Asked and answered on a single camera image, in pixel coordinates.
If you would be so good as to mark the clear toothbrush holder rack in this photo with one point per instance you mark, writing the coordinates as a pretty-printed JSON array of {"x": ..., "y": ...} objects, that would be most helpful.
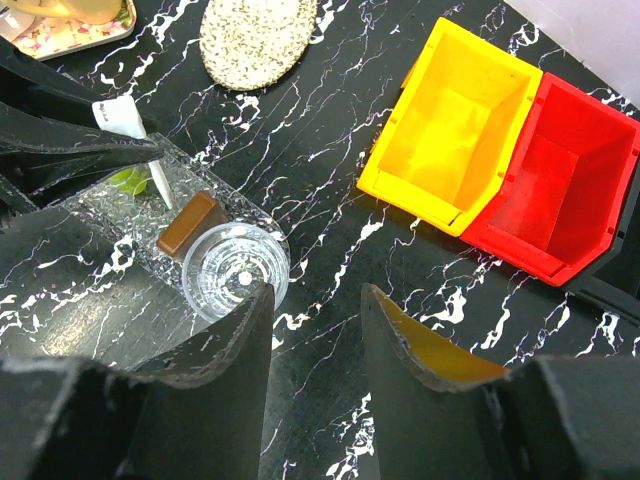
[{"x": 141, "y": 226}]

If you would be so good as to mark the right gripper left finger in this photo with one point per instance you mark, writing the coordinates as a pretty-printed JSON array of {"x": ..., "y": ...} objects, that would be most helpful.
[{"x": 193, "y": 412}]

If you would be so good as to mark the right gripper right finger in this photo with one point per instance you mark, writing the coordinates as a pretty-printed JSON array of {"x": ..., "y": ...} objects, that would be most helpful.
[{"x": 441, "y": 412}]

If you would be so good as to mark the clear acrylic tray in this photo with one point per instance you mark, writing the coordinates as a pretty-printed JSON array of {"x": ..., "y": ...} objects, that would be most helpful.
[{"x": 243, "y": 210}]

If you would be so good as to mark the clear glass tumbler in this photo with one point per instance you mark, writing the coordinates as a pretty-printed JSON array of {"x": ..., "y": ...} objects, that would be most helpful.
[{"x": 227, "y": 263}]

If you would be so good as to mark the green toothpaste tube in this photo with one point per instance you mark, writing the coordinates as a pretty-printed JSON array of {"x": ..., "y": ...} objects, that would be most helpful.
[{"x": 132, "y": 181}]

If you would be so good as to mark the black bin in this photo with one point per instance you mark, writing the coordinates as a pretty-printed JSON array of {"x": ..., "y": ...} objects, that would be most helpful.
[{"x": 611, "y": 282}]

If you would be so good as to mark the yellow mug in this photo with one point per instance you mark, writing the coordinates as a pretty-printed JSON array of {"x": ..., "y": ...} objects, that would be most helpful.
[{"x": 94, "y": 12}]

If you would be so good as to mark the yellow bin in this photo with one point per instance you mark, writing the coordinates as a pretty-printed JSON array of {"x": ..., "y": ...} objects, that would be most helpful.
[{"x": 445, "y": 150}]

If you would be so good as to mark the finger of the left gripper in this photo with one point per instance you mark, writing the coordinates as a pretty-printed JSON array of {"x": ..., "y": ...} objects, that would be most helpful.
[
  {"x": 37, "y": 100},
  {"x": 33, "y": 162}
]

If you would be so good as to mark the speckled saucer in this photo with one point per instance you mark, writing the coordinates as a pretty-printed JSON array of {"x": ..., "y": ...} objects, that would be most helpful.
[{"x": 247, "y": 45}]

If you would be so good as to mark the floral serving tray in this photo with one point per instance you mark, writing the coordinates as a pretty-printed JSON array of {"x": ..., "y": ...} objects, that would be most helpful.
[{"x": 45, "y": 38}]

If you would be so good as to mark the red bin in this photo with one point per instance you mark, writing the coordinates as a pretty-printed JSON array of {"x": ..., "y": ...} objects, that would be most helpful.
[{"x": 559, "y": 205}]

